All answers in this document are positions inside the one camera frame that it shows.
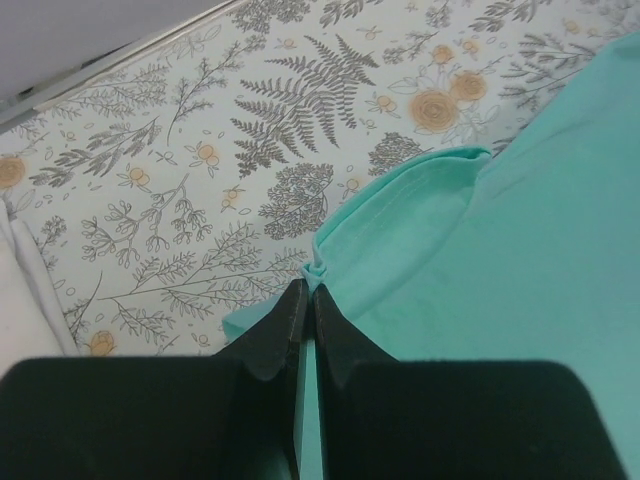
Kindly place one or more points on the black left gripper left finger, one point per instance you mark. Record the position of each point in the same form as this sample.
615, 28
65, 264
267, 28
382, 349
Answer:
226, 416

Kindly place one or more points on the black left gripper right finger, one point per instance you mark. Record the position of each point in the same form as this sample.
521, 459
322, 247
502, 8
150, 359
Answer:
382, 418

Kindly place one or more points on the floral patterned table mat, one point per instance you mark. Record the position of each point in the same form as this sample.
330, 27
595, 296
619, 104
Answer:
187, 181

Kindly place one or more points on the white folded t shirt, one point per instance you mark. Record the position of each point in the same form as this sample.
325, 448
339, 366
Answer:
25, 300

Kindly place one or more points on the teal t shirt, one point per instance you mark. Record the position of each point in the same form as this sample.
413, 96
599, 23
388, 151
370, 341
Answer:
530, 254

